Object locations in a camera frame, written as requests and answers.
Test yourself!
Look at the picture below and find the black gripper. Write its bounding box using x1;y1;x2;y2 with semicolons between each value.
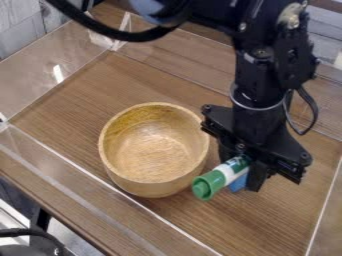
202;104;312;192

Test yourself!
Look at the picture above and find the clear acrylic tray wall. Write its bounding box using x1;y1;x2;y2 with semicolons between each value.
0;23;342;256

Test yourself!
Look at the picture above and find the black cable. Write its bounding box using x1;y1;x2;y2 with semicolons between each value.
0;228;64;256

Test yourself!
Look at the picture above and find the blue foam block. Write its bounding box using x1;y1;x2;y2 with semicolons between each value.
228;174;247;193

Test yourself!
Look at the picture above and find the brown wooden bowl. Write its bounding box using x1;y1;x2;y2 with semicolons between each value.
97;102;210;198

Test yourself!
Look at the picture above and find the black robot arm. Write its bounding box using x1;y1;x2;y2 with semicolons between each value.
47;0;319;200

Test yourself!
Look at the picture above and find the black table leg bracket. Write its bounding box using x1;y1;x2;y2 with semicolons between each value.
29;207;77;256

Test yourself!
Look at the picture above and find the green and white marker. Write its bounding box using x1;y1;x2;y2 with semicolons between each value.
191;155;251;201

